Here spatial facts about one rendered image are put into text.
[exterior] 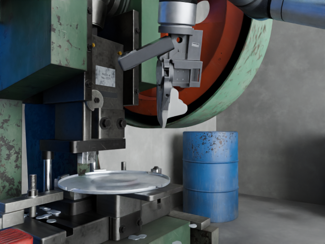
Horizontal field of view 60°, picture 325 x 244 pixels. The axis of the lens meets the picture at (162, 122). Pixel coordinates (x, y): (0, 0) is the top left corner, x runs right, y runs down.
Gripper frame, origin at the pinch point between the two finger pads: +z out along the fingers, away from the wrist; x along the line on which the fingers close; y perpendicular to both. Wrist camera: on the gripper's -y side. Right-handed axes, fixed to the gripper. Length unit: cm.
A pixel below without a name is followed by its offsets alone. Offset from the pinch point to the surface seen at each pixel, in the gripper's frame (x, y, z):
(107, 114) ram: 14.8, -11.4, 2.8
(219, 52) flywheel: 33.3, 25.1, -13.9
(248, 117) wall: 285, 179, 85
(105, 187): 2.6, -11.7, 17.2
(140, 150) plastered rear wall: 198, 21, 93
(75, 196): 9.1, -19.5, 23.4
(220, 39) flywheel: 34.3, 25.4, -17.9
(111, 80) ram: 22.7, -10.3, -5.1
